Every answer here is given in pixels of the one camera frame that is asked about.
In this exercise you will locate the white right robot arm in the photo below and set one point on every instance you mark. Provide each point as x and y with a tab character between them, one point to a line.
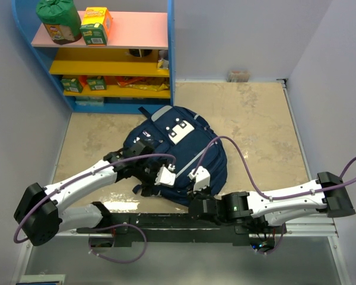
260	213

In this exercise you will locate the green box right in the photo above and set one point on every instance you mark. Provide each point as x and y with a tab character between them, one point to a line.
97	83

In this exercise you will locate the aluminium rail frame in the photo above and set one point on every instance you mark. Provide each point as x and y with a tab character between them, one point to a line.
310	255

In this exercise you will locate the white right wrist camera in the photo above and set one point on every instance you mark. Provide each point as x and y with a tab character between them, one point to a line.
201	179

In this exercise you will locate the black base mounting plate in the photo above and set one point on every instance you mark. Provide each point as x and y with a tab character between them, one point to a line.
125	229

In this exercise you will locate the green chips canister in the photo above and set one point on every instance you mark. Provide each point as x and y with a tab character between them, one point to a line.
61	20

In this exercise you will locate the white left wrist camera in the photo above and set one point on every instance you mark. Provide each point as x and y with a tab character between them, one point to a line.
166	176

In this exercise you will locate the small brown box at wall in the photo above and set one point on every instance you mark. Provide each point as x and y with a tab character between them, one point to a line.
238	76

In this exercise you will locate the yellow green carton box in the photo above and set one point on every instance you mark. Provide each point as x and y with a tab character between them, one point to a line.
96	25

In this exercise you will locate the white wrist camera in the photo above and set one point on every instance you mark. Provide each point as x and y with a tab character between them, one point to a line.
201	179
166	176

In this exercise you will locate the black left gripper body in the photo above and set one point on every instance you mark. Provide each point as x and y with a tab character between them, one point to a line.
147	174

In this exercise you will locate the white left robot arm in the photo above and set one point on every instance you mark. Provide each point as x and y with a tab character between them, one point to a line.
45	211

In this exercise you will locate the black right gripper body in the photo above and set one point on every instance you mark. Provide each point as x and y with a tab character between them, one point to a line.
203	193

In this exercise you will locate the green box left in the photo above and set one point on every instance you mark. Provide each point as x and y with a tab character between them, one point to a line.
72	85

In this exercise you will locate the blue shelf unit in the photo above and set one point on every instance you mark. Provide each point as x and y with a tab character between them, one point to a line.
132	51

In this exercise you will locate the orange yellow snack packets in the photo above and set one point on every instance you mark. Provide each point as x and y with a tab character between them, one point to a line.
140	83

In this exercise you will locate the navy blue backpack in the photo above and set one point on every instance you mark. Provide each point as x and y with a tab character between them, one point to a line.
184	134

